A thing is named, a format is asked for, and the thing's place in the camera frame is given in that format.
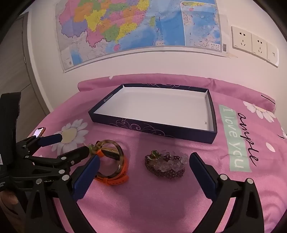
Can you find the white wall socket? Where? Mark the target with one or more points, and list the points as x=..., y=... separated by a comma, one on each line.
x=272, y=55
x=241, y=39
x=259, y=46

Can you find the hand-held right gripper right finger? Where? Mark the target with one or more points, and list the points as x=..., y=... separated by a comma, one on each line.
x=201, y=177

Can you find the piece of clear tape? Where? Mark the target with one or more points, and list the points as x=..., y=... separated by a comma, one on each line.
x=232, y=55

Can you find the orange smart watch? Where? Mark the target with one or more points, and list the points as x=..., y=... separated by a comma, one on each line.
x=121, y=178

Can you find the smartphone with orange case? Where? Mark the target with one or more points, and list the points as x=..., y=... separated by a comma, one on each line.
x=38, y=132

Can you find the pink flower printed blanket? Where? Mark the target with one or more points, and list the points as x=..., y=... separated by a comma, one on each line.
x=143, y=201

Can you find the person's left hand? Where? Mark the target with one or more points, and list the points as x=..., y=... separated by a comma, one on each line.
x=7, y=201

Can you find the navy cardboard box lid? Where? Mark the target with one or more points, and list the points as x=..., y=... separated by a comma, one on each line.
x=157, y=107

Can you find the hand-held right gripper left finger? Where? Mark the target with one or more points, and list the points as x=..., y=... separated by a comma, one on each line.
x=86, y=177

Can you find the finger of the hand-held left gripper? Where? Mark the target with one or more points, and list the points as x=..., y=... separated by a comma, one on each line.
x=74, y=154
x=50, y=139

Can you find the grey wooden door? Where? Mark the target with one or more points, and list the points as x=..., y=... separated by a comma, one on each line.
x=13, y=67

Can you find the colourful wall map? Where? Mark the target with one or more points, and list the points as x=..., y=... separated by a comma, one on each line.
x=134, y=24

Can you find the tortoiseshell bangle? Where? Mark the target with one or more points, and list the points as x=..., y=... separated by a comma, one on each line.
x=121, y=154

